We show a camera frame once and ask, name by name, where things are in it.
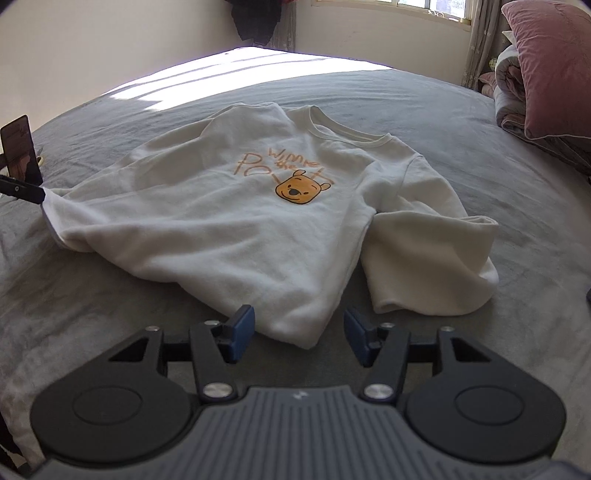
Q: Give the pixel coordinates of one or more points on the patterned grey curtain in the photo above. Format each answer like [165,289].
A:
[480,46]

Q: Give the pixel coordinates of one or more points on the dark hanging jacket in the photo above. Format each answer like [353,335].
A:
[254,16]

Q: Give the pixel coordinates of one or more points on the dark smartphone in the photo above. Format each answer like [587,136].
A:
[17,147]

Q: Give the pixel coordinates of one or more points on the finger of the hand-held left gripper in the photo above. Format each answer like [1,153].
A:
[23,189]

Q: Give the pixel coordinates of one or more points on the grey bed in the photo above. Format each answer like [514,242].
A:
[415,115]

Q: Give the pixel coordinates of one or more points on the pink velvet pillow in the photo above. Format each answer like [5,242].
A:
[554,69]

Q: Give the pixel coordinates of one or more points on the window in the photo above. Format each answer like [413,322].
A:
[392,5]

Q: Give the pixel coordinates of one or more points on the white printed sweatshirt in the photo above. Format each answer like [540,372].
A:
[207,221]

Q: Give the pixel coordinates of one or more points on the folded grey pink quilt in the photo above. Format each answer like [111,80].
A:
[508,92]

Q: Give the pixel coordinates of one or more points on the sheer lace curtain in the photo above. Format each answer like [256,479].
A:
[288,23]

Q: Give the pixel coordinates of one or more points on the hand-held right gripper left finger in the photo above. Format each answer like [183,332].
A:
[242,330]

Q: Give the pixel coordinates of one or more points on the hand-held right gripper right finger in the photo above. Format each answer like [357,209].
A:
[355,330]

